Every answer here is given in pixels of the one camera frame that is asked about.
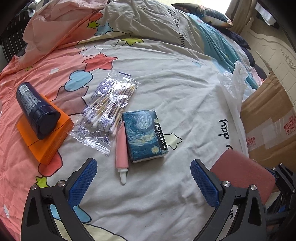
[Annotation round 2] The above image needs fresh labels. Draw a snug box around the red square gift box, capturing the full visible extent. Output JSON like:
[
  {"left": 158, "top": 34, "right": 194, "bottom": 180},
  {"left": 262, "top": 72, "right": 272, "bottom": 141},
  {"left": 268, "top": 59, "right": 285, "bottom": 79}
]
[{"left": 210, "top": 149, "right": 275, "bottom": 204}]

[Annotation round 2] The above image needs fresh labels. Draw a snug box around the orange flat box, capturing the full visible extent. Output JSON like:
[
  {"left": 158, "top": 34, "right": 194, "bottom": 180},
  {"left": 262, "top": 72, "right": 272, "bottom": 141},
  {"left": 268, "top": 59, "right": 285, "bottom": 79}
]
[{"left": 16, "top": 96, "right": 74, "bottom": 166}]

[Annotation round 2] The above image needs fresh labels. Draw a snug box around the pink squeeze tube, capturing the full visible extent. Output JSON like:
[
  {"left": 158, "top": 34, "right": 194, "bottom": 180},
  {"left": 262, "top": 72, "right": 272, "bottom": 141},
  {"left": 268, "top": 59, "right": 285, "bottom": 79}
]
[{"left": 115, "top": 121, "right": 129, "bottom": 185}]

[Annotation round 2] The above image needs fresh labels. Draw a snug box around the dark blue cylindrical bottle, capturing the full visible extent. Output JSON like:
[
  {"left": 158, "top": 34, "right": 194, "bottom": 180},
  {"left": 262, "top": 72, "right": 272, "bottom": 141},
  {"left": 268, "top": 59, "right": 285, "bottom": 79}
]
[{"left": 16, "top": 82, "right": 61, "bottom": 140}]

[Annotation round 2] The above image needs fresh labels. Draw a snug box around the clear bag of cotton swabs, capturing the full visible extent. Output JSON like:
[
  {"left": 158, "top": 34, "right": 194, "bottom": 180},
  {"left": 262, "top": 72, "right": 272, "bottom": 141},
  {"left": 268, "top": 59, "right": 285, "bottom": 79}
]
[{"left": 69, "top": 73, "right": 139, "bottom": 156}]

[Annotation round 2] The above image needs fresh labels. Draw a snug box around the brown cardboard box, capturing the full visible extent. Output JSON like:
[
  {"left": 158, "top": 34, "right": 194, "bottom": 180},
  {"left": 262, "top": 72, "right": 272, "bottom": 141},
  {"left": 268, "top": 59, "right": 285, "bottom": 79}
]
[{"left": 240, "top": 63, "right": 296, "bottom": 171}]

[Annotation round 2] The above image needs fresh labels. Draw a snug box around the starry night tissue pack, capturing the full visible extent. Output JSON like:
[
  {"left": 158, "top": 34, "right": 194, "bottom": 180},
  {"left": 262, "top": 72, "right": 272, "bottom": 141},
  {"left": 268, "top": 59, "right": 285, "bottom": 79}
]
[{"left": 122, "top": 109, "right": 169, "bottom": 163}]

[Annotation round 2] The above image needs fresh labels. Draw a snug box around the white plastic bag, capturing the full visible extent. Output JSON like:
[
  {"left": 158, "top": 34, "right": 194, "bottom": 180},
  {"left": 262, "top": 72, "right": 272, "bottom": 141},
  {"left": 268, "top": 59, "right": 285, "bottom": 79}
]
[{"left": 218, "top": 61, "right": 255, "bottom": 157}]

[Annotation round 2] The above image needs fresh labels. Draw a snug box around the white carved headboard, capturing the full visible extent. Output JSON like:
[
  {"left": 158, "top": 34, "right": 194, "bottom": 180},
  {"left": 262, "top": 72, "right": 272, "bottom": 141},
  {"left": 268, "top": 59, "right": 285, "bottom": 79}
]
[{"left": 241, "top": 17, "right": 295, "bottom": 103}]

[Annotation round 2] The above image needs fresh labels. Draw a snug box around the black striped backpack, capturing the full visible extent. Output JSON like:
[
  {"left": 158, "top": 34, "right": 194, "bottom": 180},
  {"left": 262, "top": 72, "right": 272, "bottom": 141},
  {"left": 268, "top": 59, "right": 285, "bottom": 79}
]
[{"left": 1, "top": 9, "right": 35, "bottom": 62}]

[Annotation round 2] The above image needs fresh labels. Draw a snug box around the pink crumpled quilt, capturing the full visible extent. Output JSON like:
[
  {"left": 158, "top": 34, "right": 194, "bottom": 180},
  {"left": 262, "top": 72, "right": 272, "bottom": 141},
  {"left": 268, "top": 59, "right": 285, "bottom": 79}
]
[{"left": 15, "top": 1, "right": 107, "bottom": 69}]

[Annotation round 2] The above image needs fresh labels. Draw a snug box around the white hanging garment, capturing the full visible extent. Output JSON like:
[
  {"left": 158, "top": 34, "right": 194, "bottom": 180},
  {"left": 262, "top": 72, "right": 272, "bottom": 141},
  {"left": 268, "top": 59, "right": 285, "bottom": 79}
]
[{"left": 255, "top": 3, "right": 276, "bottom": 26}]

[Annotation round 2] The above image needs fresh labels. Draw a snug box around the dark patterned pillow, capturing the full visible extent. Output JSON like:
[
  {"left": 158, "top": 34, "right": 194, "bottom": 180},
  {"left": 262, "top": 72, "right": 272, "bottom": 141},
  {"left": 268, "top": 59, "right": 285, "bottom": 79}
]
[{"left": 172, "top": 3, "right": 233, "bottom": 29}]

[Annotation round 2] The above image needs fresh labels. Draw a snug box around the beige curtain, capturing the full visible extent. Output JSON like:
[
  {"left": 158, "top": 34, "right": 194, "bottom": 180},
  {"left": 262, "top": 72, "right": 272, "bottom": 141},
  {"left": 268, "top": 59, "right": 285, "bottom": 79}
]
[{"left": 225, "top": 0, "right": 257, "bottom": 35}]

